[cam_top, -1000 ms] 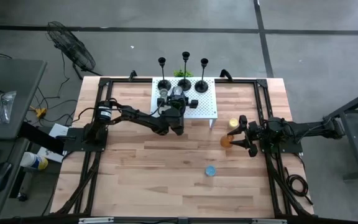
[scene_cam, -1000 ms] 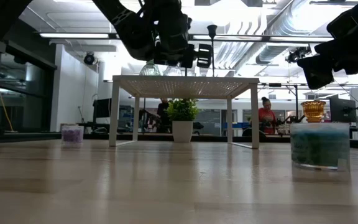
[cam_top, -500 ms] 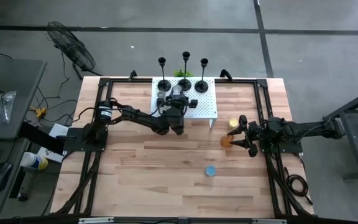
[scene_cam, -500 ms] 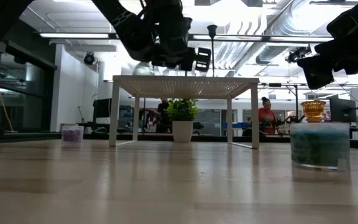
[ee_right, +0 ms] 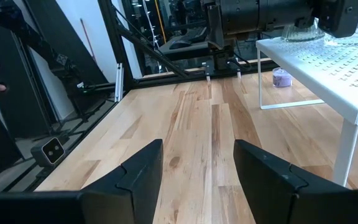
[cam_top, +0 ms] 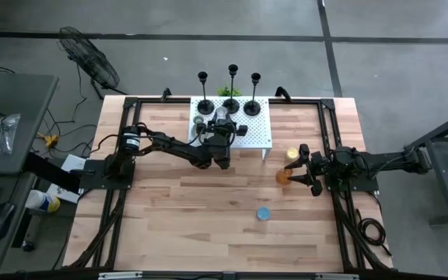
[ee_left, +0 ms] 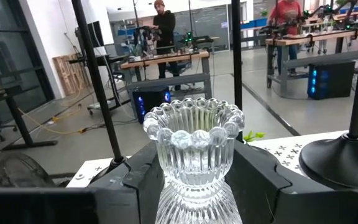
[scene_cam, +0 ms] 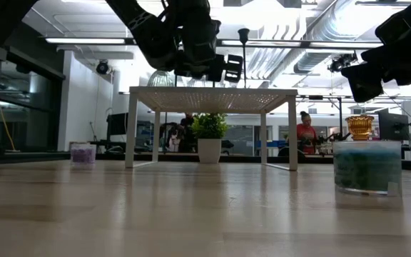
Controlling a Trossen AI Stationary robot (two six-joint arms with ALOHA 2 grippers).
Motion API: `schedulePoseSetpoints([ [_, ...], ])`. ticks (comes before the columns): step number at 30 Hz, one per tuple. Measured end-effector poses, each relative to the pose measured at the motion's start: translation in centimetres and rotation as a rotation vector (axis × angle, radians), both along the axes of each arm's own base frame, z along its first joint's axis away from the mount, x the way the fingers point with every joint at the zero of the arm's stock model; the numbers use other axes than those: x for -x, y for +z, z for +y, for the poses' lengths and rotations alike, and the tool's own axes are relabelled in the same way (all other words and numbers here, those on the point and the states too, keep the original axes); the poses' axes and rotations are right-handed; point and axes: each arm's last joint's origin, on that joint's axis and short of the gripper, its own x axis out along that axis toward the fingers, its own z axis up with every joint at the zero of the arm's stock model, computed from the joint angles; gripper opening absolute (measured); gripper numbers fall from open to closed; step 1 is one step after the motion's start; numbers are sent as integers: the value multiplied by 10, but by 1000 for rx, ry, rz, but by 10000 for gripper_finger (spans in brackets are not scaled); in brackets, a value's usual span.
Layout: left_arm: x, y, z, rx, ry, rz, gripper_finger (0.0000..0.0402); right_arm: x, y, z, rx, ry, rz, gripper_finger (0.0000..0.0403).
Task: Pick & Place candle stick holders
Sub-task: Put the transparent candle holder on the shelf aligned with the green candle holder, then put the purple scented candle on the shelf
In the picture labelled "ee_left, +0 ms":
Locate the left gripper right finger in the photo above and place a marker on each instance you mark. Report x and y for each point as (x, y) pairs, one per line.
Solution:
(253, 186)

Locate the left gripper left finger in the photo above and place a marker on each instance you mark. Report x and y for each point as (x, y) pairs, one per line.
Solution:
(135, 193)

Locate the clear ribbed glass candle holder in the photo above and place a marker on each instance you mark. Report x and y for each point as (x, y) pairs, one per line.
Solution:
(194, 155)

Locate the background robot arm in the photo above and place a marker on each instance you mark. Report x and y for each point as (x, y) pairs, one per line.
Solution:
(275, 29)
(197, 39)

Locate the white perforated shelf riser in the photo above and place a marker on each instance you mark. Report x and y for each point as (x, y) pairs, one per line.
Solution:
(284, 149)

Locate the green potted plant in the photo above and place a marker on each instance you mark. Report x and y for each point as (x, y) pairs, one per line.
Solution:
(255, 135)

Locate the black computer tower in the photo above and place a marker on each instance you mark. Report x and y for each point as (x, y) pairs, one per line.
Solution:
(334, 79)
(151, 99)

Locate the wooden pallet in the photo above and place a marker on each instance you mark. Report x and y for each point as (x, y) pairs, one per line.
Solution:
(70, 74)

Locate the wooden workbench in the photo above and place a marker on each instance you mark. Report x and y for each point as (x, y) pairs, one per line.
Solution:
(306, 39)
(166, 58)

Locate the black computer monitor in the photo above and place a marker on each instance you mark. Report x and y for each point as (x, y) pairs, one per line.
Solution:
(98, 34)

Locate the person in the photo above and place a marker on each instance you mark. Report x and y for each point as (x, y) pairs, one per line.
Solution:
(286, 12)
(166, 28)

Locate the black desk frame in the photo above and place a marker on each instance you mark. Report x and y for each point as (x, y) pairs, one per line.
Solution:
(17, 118)

